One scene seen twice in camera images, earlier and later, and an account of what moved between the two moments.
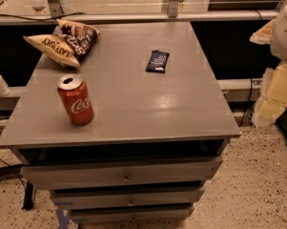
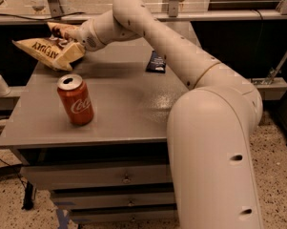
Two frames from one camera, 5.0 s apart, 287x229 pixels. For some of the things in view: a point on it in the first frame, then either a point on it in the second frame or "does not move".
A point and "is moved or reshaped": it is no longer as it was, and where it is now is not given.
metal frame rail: [137, 17] does not move
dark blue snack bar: [157, 62] does not move
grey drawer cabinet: [159, 129] does not move
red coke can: [75, 99] does not move
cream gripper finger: [263, 35] to [72, 52]
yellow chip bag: [54, 47] is moved or reshaped
